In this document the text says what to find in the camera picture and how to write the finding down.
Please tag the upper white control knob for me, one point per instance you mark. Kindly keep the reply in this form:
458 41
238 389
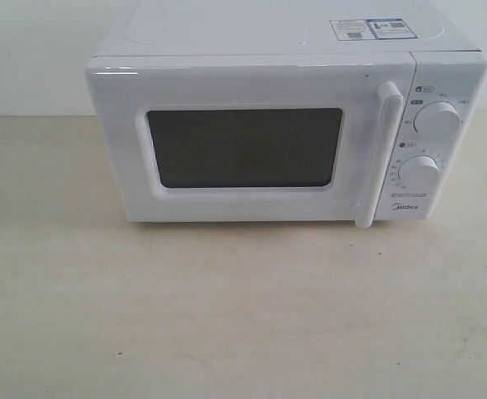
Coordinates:
436 120

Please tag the white microwave oven body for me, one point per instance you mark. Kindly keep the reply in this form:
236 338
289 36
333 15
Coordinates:
449 66

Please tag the white microwave door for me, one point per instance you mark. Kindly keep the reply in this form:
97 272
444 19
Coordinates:
251 138

